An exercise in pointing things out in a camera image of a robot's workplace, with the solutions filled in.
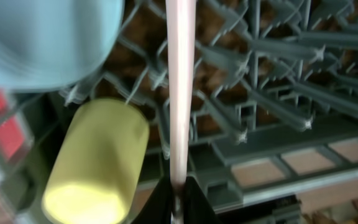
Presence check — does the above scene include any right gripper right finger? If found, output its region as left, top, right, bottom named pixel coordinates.
left=183, top=176, right=222, bottom=224

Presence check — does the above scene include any yellow plastic cup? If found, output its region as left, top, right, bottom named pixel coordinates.
left=42, top=98, right=150, bottom=223

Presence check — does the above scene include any white plastic fork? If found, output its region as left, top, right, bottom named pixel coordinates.
left=165, top=0, right=197, bottom=187

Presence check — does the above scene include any small light blue bowl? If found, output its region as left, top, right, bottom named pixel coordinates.
left=0, top=0, right=125, bottom=91

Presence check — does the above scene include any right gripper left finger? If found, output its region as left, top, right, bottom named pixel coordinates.
left=132, top=177, right=173, bottom=224

